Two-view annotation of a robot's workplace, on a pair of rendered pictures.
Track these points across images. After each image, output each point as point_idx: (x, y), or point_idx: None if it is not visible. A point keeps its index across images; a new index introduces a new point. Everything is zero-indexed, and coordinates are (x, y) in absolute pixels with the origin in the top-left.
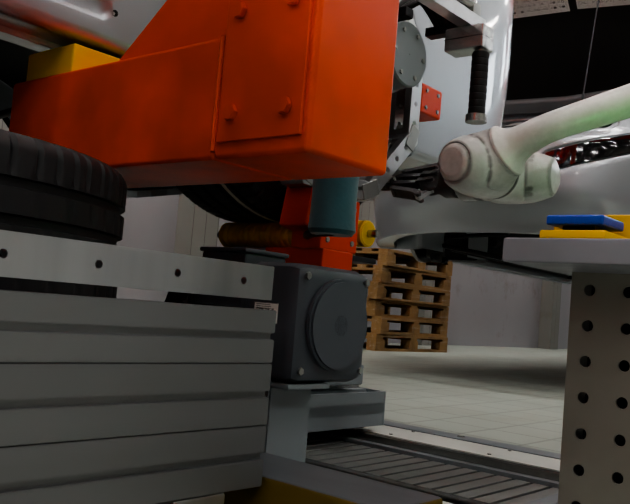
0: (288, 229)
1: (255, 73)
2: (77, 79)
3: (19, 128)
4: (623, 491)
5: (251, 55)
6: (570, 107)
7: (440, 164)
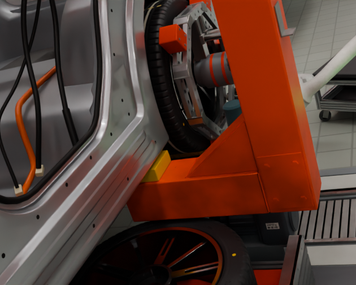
0: None
1: (283, 187)
2: (168, 186)
3: (135, 204)
4: None
5: (278, 181)
6: (328, 70)
7: None
